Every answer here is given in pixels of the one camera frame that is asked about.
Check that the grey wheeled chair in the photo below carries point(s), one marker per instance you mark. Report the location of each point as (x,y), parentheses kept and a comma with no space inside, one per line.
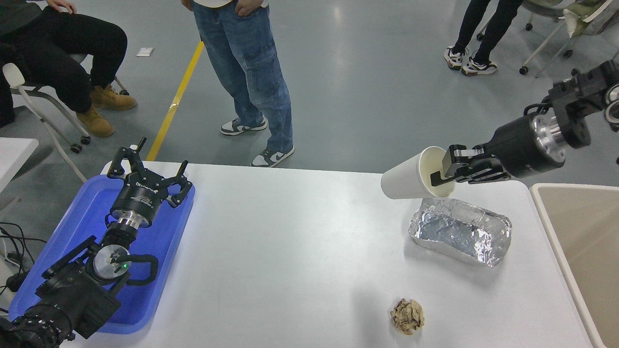
(544,46)

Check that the white paper cup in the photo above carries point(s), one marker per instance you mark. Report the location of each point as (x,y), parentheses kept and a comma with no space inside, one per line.
(404,179)

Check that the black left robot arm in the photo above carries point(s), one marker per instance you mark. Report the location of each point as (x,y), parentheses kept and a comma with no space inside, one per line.
(72,295)

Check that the white wheeled chair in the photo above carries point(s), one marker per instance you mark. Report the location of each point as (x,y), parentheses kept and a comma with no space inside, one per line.
(43,118)

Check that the tan green cloth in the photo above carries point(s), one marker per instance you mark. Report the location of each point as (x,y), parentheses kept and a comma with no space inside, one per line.
(580,19)

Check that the blue plastic tray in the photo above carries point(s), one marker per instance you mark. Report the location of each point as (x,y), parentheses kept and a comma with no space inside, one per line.
(164,241)

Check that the white paper scrap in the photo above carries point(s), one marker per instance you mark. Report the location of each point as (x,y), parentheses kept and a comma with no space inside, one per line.
(145,51)

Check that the black plug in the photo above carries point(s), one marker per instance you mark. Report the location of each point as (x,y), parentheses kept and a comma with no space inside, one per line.
(17,281)

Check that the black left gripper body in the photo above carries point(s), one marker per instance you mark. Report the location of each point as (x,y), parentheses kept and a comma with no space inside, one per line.
(138,200)

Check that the person's right hand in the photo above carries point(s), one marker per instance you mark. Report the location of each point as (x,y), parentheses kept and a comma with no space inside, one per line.
(187,4)

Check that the person's left hand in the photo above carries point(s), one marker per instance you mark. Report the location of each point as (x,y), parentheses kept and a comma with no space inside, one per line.
(247,7)

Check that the crumpled tan paper ball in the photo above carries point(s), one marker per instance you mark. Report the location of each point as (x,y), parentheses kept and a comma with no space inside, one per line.
(407,316)

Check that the white side table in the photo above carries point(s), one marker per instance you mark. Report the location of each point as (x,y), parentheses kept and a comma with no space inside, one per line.
(14,154)

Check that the silver foil tray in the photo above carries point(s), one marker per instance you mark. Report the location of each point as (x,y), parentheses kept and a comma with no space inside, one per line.
(459,234)

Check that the large pale bin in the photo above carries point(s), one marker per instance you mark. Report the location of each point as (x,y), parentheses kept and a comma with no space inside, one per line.
(585,251)

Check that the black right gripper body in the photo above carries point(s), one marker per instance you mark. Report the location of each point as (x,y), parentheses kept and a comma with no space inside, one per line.
(515,147)

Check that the person's hand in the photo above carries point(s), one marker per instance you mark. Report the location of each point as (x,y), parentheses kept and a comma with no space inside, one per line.
(62,5)

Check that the person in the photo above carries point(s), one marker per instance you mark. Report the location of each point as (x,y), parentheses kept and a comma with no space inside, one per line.
(493,29)
(58,43)
(256,72)

